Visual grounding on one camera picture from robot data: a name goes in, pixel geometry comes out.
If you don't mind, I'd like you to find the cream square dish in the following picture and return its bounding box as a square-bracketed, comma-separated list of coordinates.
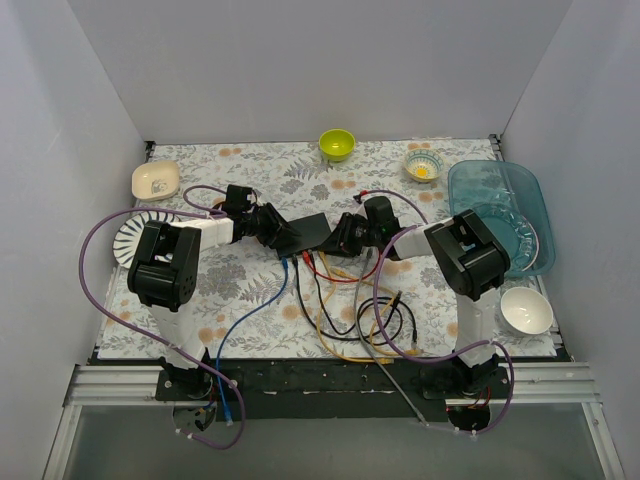
[131, 160, 180, 201]

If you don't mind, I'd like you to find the teal plastic tray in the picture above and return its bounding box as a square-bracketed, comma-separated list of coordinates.
[448, 160, 556, 278]

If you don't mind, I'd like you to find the patterned yellow centre bowl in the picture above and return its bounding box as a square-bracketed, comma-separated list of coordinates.
[404, 148, 445, 183]

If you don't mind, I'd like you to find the dark grey network switch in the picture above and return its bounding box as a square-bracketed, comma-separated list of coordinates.
[276, 213, 331, 259]

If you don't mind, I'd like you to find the blue striped white plate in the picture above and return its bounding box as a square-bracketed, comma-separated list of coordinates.
[112, 211, 180, 269]

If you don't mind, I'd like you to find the white bowl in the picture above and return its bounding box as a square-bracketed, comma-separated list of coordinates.
[499, 287, 554, 336]

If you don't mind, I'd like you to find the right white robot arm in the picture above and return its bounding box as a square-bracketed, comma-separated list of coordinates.
[318, 196, 510, 398]

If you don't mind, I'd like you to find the blue ethernet cable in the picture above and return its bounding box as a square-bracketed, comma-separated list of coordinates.
[214, 259, 292, 424]

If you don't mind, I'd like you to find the red ethernet cable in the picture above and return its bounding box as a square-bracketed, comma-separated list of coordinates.
[302, 249, 376, 284]

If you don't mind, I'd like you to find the yellow ethernet cable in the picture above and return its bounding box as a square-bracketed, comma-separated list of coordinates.
[313, 249, 394, 365]
[333, 267, 424, 357]

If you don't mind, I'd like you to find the floral patterned table mat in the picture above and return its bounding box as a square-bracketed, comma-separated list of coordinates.
[97, 138, 561, 360]

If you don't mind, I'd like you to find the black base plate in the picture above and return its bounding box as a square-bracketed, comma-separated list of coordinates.
[155, 359, 514, 422]

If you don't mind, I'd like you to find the teal glass plate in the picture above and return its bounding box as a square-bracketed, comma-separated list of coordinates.
[471, 203, 539, 277]

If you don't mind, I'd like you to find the aluminium frame rail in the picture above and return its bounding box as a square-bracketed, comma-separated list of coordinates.
[45, 360, 624, 479]

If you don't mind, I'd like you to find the lime green bowl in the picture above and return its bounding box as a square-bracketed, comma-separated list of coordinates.
[318, 128, 356, 162]

